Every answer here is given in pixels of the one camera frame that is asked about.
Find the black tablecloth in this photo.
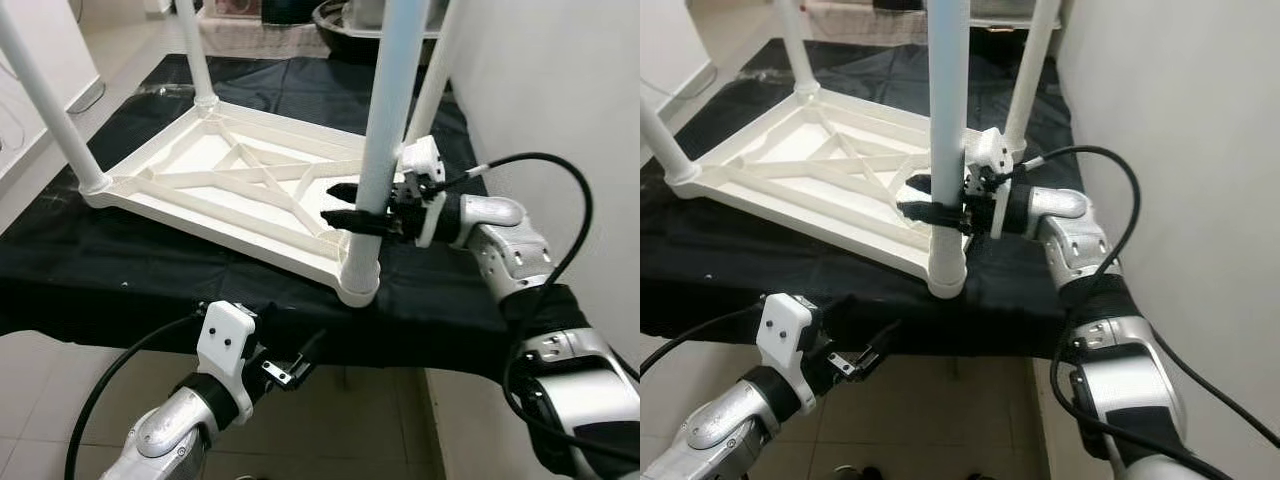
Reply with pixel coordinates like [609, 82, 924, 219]
[0, 55, 591, 381]
[640, 40, 1111, 361]

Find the white plastic table top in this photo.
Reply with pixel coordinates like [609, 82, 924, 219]
[80, 95, 441, 306]
[668, 85, 1026, 299]

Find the black wok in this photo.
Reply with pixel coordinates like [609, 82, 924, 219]
[312, 0, 441, 63]

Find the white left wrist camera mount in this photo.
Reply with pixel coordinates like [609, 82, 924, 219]
[197, 302, 258, 411]
[758, 293, 819, 413]

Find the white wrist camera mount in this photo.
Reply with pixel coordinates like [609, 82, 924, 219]
[398, 137, 446, 246]
[965, 128, 1013, 239]
[197, 302, 258, 411]
[758, 293, 819, 413]

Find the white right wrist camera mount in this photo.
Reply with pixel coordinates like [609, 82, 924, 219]
[398, 137, 446, 246]
[965, 128, 1013, 239]

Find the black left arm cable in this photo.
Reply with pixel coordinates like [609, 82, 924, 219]
[640, 305, 766, 376]
[65, 310, 206, 480]

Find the black trailing power cable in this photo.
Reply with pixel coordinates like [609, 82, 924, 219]
[640, 60, 721, 101]
[68, 78, 107, 117]

